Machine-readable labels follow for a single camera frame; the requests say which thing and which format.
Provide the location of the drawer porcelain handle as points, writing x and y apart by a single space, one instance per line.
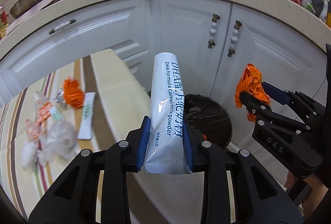
62 26

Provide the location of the silver foil wrapper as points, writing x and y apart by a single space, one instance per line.
60 99

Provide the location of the right door porcelain handle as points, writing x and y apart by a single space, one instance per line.
234 38

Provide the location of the condiment rack with bottles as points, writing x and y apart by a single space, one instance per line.
4 23

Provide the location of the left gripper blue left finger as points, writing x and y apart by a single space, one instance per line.
72 197

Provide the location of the white spray bottle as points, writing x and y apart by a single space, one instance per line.
324 13

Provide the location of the white DHA milk powder sachet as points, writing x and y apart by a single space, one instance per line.
165 152

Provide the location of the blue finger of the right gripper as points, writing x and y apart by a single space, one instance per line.
275 93
269 119

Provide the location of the black lined trash bin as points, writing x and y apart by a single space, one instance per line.
210 118

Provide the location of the person right hand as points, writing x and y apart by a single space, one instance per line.
308 192

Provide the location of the white corner cabinet door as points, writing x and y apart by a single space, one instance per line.
182 27

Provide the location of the white tissue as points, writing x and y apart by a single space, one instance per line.
29 157

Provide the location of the white drawer cabinet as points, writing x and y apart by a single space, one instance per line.
120 25

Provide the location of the white green text sachet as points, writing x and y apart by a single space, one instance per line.
85 131

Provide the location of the large orange plastic bag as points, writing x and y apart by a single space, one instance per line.
251 82

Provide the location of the orange white snack wrapper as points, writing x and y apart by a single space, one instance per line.
42 106

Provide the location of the white right cabinet door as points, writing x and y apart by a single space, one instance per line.
286 59

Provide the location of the pink clear wrapper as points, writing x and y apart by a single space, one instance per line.
33 130

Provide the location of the clear plastic wrap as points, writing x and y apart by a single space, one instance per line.
60 140

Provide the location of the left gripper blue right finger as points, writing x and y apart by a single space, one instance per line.
239 176

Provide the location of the corner door porcelain handle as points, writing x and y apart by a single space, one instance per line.
213 31

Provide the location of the small orange bag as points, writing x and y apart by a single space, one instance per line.
72 93

